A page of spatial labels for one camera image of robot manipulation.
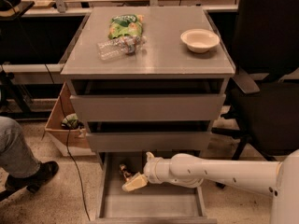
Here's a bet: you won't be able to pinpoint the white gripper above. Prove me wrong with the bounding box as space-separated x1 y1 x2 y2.
121 152 172 192

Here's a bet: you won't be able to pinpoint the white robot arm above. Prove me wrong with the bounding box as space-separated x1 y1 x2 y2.
122 150 299 224

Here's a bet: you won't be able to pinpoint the grey middle drawer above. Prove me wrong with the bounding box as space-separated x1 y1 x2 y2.
86 121 211 152

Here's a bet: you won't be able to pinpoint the grey open bottom drawer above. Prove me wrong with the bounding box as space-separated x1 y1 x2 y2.
89 152 217 224

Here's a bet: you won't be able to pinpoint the grey top drawer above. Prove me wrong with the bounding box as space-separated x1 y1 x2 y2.
68 79 225 122

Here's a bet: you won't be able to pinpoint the grey drawer cabinet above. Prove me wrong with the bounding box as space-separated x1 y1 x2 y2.
60 6 236 161

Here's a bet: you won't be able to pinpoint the cardboard box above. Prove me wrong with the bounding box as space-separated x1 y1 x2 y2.
45 83 93 156

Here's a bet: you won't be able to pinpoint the green bag in box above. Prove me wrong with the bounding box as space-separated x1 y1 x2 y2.
61 113 84 130

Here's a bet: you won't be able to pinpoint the black shoe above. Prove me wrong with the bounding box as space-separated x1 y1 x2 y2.
5 161 59 191

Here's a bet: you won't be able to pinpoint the clear plastic water bottle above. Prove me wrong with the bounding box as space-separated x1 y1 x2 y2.
97 35 147 61

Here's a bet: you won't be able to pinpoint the person leg in jeans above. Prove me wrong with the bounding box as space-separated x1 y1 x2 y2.
0 117 41 178

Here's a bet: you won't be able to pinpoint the black office chair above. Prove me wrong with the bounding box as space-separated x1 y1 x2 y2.
214 0 299 161

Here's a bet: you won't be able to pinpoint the white bowl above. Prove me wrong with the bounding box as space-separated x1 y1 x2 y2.
180 29 220 53

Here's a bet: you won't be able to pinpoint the green chip bag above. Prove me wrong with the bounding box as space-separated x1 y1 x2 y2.
108 14 144 39

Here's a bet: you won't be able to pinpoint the black floor cable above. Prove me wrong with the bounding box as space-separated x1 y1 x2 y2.
43 63 92 222

